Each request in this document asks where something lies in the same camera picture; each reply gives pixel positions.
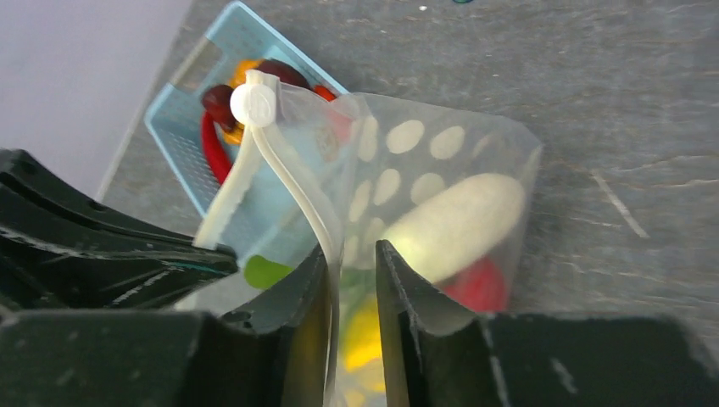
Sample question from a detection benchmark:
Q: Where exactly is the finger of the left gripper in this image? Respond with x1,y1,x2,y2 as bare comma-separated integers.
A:
1,149,238,310

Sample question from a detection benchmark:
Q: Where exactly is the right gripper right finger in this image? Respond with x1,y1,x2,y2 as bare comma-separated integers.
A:
376,241,718,406

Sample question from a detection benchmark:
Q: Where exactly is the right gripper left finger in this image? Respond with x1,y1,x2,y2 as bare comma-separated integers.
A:
1,248,331,406

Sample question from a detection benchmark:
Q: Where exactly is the yellow toy pear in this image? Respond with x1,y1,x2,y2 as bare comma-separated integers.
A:
335,296,387,406

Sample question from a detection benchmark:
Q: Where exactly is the red toy tomato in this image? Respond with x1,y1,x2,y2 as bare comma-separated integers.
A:
440,257,508,312

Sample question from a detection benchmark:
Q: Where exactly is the white toy radish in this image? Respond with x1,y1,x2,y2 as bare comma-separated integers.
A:
242,172,527,290

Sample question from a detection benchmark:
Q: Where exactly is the clear polka dot zip bag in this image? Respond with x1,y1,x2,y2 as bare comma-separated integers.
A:
177,70,542,406

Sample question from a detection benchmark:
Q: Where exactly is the light blue plastic basket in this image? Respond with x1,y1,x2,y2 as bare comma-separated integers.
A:
143,0,352,265

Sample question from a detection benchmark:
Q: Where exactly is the red toy chili pepper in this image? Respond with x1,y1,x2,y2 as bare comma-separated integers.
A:
200,111,232,185

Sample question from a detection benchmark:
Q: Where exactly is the small dark red fruit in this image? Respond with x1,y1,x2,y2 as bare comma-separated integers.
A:
201,84,237,133

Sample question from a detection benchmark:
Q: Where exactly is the orange toy carrot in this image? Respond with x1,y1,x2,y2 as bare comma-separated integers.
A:
312,85,337,102

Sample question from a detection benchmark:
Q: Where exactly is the dark red toy fruit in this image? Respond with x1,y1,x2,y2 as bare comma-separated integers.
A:
255,59,311,90

